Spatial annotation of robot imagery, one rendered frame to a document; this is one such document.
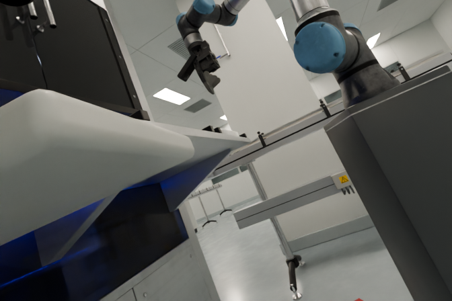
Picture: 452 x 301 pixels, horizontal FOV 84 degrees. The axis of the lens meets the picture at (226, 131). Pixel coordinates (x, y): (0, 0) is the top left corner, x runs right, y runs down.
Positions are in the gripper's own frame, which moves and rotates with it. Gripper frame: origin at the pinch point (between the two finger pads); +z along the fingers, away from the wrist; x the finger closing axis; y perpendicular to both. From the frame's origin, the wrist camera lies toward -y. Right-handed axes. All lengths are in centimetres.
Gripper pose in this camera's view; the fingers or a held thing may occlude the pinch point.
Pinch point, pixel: (210, 92)
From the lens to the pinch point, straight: 100.2
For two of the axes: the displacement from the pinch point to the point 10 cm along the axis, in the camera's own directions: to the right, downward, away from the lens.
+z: 3.9, 9.0, -2.1
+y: 8.6, -4.4, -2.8
